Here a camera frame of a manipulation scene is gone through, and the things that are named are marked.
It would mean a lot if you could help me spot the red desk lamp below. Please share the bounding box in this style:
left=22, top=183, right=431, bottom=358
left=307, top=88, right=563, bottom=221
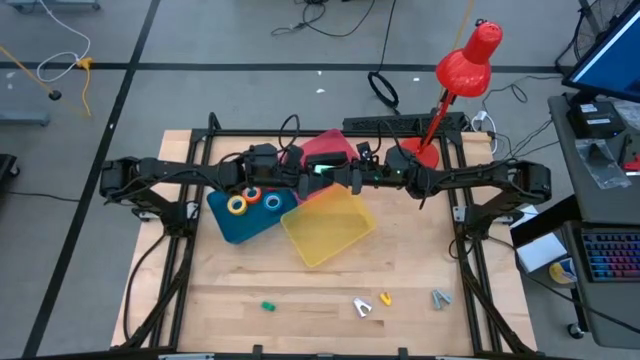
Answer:
left=399, top=19, right=504, bottom=170

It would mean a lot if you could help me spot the white power plug cable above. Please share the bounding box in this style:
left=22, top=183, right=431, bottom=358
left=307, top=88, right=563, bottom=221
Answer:
left=469, top=110, right=499, bottom=154

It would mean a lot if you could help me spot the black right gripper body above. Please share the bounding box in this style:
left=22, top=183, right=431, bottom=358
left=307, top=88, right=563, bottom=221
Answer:
left=324, top=167, right=364, bottom=196

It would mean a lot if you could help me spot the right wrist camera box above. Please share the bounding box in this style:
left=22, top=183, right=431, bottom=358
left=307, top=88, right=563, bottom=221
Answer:
left=305, top=152, right=350, bottom=175

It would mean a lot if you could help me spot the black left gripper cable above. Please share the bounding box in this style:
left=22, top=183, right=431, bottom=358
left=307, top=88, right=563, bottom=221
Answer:
left=277, top=113, right=302, bottom=151

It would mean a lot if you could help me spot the computer monitor with blue screen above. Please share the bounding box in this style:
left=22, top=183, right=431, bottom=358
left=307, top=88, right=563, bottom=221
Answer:
left=562, top=0, right=640, bottom=104

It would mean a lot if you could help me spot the small black computer box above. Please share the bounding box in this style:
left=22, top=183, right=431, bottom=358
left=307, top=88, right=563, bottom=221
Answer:
left=566, top=101, right=626, bottom=140

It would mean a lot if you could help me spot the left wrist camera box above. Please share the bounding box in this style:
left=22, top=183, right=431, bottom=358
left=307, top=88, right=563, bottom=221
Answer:
left=245, top=143, right=279, bottom=166

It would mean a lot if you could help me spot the blue plastic bin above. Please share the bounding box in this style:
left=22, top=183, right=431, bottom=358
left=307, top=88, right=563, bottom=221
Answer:
left=206, top=185, right=300, bottom=245

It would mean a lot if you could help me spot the backlit keyboard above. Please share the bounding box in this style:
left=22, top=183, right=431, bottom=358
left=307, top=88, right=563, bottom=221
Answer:
left=581, top=230, right=640, bottom=284

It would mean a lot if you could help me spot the grey staple remover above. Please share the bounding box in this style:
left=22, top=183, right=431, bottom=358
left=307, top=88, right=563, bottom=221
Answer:
left=431, top=288, right=454, bottom=311

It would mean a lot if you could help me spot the yellow floor cable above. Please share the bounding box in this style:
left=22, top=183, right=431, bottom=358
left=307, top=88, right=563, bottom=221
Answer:
left=0, top=44, right=94, bottom=118

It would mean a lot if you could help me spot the black coiled floor cable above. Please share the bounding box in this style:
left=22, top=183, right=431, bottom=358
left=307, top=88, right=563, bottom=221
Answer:
left=367, top=71, right=401, bottom=109

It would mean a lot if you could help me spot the black power strip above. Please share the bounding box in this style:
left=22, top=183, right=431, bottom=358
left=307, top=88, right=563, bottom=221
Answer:
left=342, top=112, right=466, bottom=134

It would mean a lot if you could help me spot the pink plastic bin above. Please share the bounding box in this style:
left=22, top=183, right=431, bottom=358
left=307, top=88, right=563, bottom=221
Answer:
left=287, top=128, right=361, bottom=204

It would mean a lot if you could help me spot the yellow tape roll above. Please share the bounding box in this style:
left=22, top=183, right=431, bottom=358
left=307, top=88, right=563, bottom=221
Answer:
left=226, top=194, right=249, bottom=217

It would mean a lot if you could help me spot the lilac staple remover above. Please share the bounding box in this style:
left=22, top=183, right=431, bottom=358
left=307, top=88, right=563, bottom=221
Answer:
left=352, top=297, right=374, bottom=319

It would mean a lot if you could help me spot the clear plastic bag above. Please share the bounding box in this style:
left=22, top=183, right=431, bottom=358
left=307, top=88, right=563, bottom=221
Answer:
left=574, top=138, right=632, bottom=190

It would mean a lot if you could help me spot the grey desk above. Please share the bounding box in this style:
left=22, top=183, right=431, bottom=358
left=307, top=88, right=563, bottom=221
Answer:
left=547, top=92, right=640, bottom=350

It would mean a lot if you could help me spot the black floor fan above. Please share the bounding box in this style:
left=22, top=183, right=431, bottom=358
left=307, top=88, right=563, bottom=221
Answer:
left=554, top=0, right=634, bottom=66

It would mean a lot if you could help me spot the white cardboard box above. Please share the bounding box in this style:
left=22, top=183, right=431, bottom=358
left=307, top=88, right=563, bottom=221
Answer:
left=516, top=232, right=569, bottom=274

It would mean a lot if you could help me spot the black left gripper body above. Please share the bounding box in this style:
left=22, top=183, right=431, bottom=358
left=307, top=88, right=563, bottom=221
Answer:
left=242, top=162, right=286, bottom=190

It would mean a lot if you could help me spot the white floor cable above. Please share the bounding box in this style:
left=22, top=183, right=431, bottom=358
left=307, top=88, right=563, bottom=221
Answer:
left=35, top=0, right=92, bottom=84

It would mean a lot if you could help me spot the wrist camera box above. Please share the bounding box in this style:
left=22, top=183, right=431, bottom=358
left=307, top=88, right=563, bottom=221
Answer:
left=305, top=152, right=350, bottom=175
left=245, top=143, right=279, bottom=166

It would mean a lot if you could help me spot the yellow translucent plastic bin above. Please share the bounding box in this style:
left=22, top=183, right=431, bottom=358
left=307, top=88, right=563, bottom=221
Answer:
left=279, top=182, right=378, bottom=269

